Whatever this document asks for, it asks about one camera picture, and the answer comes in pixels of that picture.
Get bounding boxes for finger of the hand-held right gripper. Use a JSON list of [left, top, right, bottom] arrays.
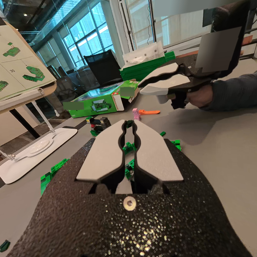
[[139, 74, 191, 104], [138, 62, 179, 88]]

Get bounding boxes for black office chair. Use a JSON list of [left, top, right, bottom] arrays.
[[83, 50, 123, 87]]

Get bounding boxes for white book stand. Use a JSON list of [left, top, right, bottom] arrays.
[[0, 19, 78, 184]]

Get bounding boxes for white plastic bags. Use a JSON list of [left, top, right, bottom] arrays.
[[122, 42, 165, 70]]

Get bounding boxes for green brick plate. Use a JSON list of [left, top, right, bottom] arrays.
[[0, 239, 11, 252]]

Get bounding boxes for green brick cluster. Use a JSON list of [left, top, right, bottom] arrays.
[[122, 141, 137, 155], [125, 158, 135, 180], [170, 139, 182, 151]]

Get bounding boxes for dark brick build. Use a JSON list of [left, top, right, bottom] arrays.
[[86, 116, 111, 137]]

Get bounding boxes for black tripod stand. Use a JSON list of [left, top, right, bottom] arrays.
[[120, 0, 135, 51]]

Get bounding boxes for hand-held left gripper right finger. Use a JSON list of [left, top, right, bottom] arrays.
[[131, 120, 184, 194]]

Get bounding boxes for green plastic tray stack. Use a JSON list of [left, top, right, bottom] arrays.
[[119, 51, 176, 82]]

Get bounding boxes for brick building instruction booklet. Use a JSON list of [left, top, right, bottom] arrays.
[[0, 24, 57, 102]]

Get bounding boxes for person's right forearm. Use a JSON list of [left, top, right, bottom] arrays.
[[201, 70, 257, 111]]

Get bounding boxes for person's right hand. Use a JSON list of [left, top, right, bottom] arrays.
[[186, 83, 214, 109]]

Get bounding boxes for green toy brick box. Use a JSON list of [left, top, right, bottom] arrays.
[[68, 79, 140, 119]]

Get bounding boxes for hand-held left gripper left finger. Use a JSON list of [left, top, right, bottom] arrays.
[[76, 120, 126, 194]]

